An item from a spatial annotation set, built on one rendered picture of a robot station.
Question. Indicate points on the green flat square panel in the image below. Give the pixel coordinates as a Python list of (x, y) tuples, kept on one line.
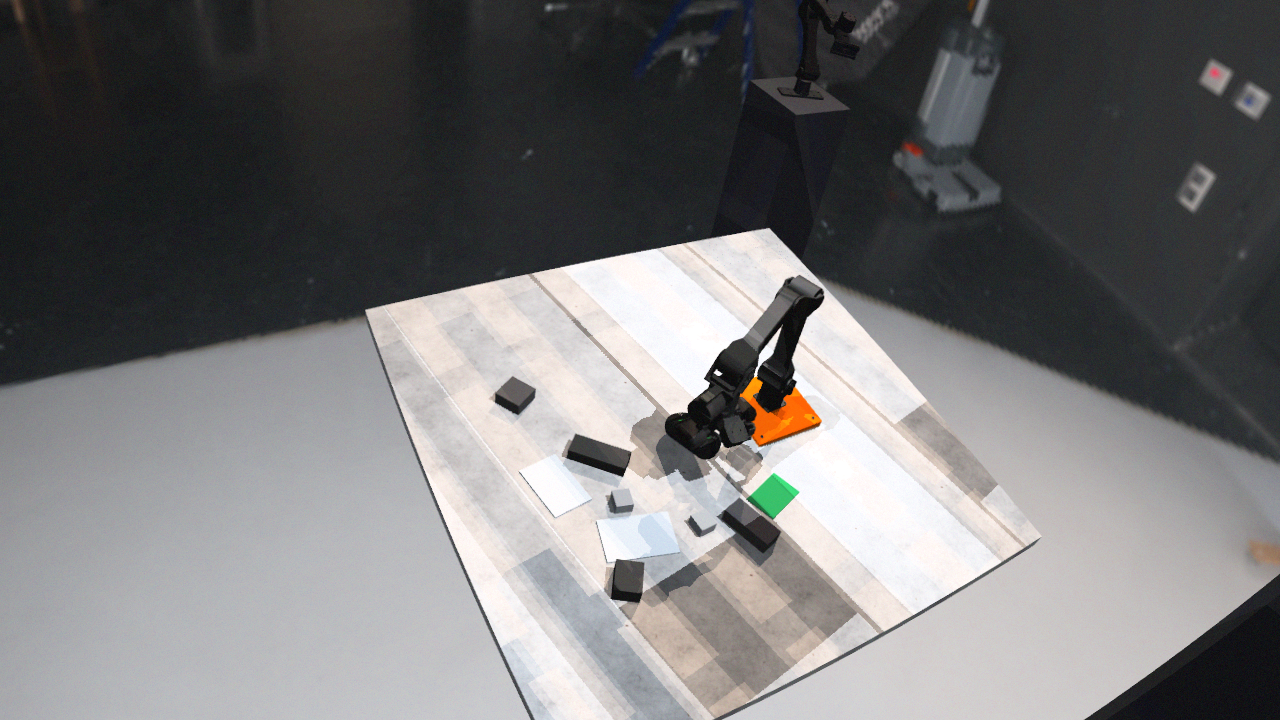
[(773, 496)]

